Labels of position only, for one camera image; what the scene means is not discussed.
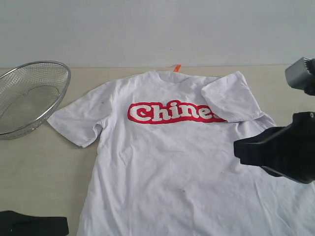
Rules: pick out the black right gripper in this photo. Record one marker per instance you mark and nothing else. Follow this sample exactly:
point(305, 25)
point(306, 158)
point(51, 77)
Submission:
point(283, 151)

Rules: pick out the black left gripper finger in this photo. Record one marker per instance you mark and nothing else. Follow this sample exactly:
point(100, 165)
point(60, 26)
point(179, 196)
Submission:
point(16, 224)

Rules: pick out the white shirt with red print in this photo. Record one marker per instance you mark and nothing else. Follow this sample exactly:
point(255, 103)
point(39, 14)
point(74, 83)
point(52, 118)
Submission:
point(165, 164)

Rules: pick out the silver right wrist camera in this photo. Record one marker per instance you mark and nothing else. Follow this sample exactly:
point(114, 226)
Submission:
point(301, 75)

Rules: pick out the metal wire mesh basket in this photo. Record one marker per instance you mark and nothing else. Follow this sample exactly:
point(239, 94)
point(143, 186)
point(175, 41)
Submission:
point(29, 94)

